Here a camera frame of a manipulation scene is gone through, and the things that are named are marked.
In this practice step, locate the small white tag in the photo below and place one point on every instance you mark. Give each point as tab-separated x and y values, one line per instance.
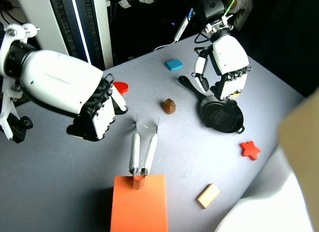
124	3

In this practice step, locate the yellow block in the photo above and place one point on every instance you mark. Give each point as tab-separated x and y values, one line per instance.
236	93

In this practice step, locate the white sheet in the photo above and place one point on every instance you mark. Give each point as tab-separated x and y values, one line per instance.
269	207

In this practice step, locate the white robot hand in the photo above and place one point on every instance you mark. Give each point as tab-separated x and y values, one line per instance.
229	55
57	77

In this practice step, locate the red star block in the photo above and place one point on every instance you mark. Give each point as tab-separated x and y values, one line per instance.
250	150

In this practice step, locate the red heart block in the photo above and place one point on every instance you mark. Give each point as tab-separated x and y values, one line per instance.
122	87

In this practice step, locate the tan wooden rectangular block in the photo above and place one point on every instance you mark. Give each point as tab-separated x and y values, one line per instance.
208	195

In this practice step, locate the beige cardboard sheet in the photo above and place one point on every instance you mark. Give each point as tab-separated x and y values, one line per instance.
301	147

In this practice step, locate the black toy skillet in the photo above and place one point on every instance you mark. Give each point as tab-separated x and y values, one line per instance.
221	117

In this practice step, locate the blue block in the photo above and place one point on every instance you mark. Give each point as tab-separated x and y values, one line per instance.
174	65

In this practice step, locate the orange box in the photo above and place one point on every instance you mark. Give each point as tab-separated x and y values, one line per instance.
139	207

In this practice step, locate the brown chocolate piece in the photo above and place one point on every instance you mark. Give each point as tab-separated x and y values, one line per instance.
169	106

